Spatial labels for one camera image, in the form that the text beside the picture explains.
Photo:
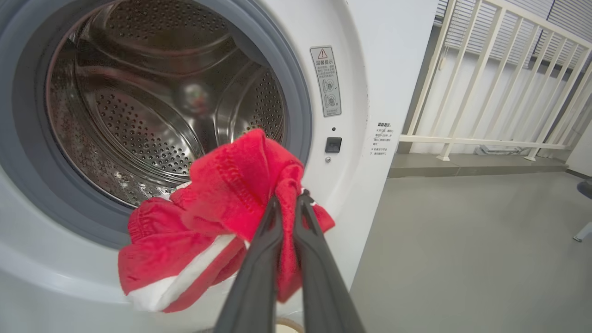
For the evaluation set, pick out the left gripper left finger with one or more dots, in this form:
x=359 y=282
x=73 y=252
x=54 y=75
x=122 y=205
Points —
x=256 y=286

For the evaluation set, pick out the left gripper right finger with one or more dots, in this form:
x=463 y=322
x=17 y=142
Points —
x=321 y=286

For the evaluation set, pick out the red white sports garment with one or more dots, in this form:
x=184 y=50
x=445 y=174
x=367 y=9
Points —
x=222 y=199

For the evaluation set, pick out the cream laundry basket brown rim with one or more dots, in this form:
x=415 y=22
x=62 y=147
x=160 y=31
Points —
x=289 y=326

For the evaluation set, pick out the black door latch socket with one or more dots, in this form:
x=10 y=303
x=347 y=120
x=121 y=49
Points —
x=333 y=144

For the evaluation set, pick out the grey rubber door gasket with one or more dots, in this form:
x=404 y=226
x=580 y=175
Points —
x=296 y=92

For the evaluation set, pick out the steel washing machine drum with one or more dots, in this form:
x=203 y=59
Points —
x=148 y=106

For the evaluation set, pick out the white washing machine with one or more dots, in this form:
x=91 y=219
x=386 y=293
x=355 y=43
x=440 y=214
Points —
x=388 y=69

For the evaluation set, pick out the small printed text label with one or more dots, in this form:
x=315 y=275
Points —
x=382 y=138

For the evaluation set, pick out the grey warning sticker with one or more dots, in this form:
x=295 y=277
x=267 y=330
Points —
x=326 y=81

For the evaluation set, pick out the flat grey object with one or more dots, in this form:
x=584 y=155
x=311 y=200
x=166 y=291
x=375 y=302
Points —
x=497 y=150

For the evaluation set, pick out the white metal railing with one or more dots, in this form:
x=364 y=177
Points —
x=497 y=138

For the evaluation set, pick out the grey chair base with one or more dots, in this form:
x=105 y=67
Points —
x=585 y=189

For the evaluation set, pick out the grey window blinds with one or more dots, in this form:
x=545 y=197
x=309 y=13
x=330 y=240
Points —
x=569 y=27

